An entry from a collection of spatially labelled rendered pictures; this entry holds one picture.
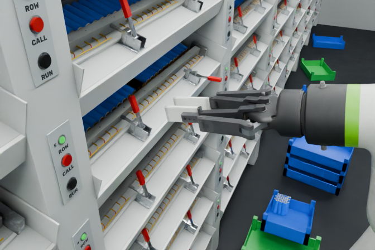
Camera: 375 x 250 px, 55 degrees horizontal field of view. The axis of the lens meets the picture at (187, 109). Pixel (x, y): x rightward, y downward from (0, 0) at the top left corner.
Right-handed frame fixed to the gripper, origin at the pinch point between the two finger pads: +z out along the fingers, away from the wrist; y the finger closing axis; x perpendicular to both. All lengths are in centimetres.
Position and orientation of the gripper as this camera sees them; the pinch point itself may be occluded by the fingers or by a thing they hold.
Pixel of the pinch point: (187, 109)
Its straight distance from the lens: 64.3
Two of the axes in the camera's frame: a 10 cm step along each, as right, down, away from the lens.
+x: -1.8, -8.8, -4.4
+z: -9.0, -0.3, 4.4
